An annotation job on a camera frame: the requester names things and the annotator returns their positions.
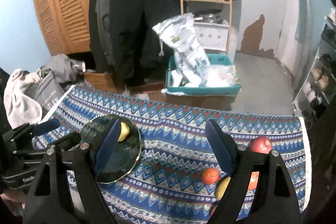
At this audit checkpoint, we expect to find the clear plastic bag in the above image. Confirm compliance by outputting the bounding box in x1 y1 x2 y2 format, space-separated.
205 65 237 88

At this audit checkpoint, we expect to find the white shoe rack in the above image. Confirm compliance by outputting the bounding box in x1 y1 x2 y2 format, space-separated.
292 8 335 119

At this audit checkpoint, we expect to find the steel pot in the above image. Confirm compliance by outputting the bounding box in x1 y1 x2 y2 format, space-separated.
194 9 223 24

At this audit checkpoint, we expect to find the white rice bag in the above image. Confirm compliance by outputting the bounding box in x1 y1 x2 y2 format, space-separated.
152 13 210 88

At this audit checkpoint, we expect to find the teal cardboard box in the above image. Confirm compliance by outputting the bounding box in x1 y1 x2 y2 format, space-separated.
166 53 242 97

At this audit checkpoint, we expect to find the grey crumpled clothing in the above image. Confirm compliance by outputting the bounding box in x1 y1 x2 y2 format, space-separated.
41 53 86 84

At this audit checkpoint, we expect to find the white storage basket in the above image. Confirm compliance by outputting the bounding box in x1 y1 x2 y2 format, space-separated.
194 22 230 52

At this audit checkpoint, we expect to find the blue patterned cloth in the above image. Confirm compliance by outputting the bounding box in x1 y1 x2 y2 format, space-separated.
33 86 311 223

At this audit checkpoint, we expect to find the grey shopping bag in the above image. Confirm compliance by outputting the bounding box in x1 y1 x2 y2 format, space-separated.
25 71 65 114

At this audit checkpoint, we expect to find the person's hand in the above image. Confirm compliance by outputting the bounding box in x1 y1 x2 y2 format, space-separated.
1 188 26 217

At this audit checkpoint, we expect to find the orange tangerine near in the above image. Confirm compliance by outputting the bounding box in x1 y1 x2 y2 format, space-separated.
248 172 259 190

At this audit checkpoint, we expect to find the red apple far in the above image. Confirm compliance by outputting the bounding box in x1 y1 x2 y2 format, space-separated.
249 136 273 154

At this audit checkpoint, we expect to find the yellow green pear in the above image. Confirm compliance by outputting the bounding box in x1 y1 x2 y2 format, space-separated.
215 176 231 200

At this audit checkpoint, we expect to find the yellow apple on plate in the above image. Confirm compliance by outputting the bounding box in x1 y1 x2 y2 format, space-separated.
117 122 130 142

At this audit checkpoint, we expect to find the small orange tangerine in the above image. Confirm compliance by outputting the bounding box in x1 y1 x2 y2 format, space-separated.
201 168 219 185

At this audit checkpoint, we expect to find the dark glass plate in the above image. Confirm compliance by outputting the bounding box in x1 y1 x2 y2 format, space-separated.
80 114 141 184

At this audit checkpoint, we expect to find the black hanging coat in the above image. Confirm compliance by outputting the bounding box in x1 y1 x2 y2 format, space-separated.
89 0 181 89

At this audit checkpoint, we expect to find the white grey towel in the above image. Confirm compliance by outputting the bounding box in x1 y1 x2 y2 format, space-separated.
3 69 43 128

